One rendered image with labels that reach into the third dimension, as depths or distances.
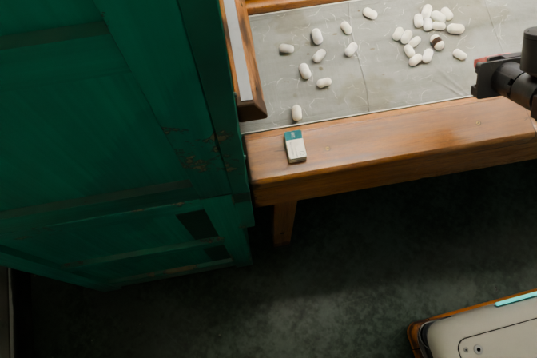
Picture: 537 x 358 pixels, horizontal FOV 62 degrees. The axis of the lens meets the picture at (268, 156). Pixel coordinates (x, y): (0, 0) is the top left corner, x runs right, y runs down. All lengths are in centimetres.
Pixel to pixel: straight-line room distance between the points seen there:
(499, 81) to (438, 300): 100
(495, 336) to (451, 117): 68
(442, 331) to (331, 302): 39
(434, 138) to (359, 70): 22
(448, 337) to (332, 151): 69
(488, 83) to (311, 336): 103
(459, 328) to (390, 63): 76
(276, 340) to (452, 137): 92
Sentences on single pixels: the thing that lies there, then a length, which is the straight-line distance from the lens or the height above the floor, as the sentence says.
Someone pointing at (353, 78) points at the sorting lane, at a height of 74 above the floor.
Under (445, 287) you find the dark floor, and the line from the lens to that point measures 169.
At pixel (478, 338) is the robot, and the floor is 28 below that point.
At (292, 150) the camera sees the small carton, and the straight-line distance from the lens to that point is 86.
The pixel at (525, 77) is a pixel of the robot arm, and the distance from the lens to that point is 81.
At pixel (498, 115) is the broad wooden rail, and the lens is 103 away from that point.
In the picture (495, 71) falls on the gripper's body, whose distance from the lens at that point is 86.
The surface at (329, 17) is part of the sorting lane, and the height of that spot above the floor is 74.
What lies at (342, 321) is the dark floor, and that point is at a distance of 160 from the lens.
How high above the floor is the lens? 158
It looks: 68 degrees down
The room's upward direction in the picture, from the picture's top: 2 degrees counter-clockwise
